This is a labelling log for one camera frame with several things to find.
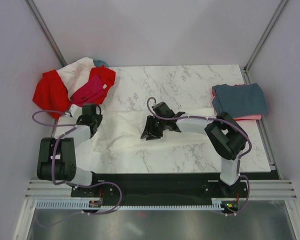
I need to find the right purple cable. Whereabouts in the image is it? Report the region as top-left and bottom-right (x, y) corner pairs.
(146, 96), (252, 217)

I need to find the teal laundry basket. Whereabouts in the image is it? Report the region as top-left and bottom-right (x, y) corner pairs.
(93, 59), (109, 68)

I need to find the red t-shirt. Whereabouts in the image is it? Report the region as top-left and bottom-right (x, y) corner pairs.
(32, 66), (116, 120)

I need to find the magenta t-shirt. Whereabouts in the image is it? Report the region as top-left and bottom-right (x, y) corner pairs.
(70, 75), (107, 106)

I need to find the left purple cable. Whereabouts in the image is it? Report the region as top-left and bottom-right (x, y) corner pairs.
(31, 110), (123, 228)

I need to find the aluminium frame post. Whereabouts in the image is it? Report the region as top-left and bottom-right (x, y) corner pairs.
(242, 0), (290, 75)
(24, 0), (67, 67)

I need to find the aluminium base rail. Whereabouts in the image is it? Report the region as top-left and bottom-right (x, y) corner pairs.
(25, 179), (297, 201)

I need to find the folded pink t-shirt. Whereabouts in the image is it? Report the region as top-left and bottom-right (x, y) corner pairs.
(234, 114), (262, 121)

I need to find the white slotted cable duct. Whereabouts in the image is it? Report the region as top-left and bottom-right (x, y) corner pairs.
(36, 197), (243, 211)

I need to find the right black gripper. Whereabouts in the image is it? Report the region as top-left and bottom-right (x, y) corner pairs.
(141, 115), (167, 141)

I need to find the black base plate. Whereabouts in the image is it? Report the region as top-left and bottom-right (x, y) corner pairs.
(42, 169), (281, 207)

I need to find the left aluminium frame post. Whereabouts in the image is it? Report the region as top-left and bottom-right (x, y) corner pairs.
(24, 0), (67, 67)

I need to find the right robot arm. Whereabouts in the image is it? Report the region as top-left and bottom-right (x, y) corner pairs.
(140, 101), (252, 197)

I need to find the right aluminium frame post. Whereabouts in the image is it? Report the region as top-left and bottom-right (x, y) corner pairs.
(242, 0), (290, 75)

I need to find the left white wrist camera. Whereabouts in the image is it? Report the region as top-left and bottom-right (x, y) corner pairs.
(65, 104), (82, 119)

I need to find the folded grey-blue t-shirt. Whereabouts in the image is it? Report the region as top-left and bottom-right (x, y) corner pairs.
(212, 83), (269, 118)

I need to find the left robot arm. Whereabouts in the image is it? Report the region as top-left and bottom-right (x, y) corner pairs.
(36, 103), (103, 197)

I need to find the purple cable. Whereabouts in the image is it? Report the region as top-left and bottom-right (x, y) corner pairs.
(146, 96), (252, 217)
(31, 110), (123, 228)

